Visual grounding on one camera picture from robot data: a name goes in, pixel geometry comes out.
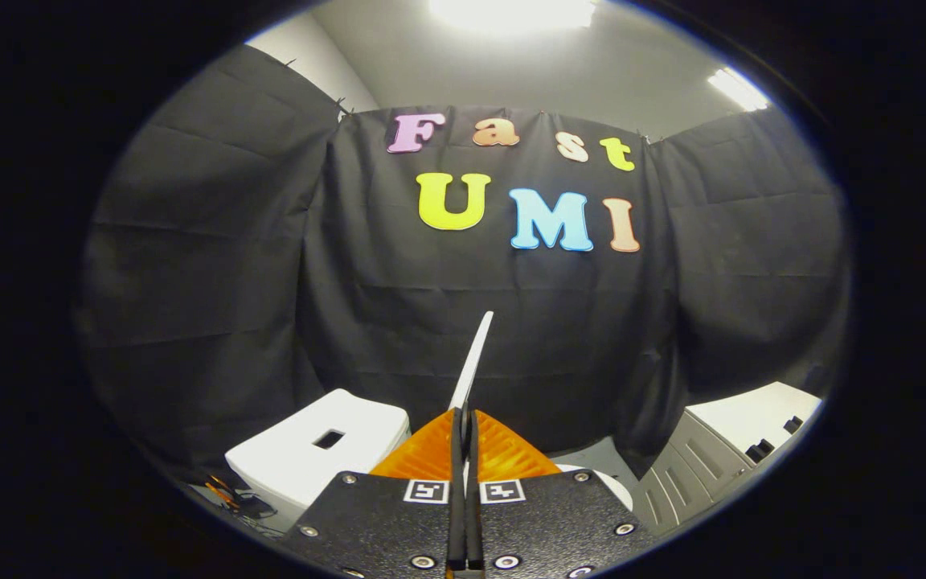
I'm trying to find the grey cabinet with white top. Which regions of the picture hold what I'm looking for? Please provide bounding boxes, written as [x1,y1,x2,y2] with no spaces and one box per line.
[632,382,824,536]

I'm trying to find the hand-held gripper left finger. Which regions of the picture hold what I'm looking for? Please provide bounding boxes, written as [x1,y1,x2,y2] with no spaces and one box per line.
[282,408,468,579]

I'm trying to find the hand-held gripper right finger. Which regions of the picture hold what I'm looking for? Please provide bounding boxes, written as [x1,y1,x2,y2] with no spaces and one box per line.
[467,409,657,579]

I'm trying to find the large ceiling light panel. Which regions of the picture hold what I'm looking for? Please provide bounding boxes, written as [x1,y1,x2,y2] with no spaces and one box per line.
[429,0,597,35]

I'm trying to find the white toilet bowl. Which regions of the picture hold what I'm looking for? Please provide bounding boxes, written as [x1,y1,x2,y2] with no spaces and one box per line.
[555,463,635,512]

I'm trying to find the black backdrop cloth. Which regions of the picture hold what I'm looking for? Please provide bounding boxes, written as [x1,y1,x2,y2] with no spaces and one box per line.
[73,44,851,485]

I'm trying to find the white toilet lid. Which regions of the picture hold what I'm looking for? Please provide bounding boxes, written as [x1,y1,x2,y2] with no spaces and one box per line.
[447,310,496,419]

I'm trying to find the white toilet tank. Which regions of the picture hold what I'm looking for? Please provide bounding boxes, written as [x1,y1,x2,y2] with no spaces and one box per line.
[224,388,413,533]

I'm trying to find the small ceiling light panel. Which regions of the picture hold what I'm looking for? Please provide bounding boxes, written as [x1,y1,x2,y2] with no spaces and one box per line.
[708,67,772,113]

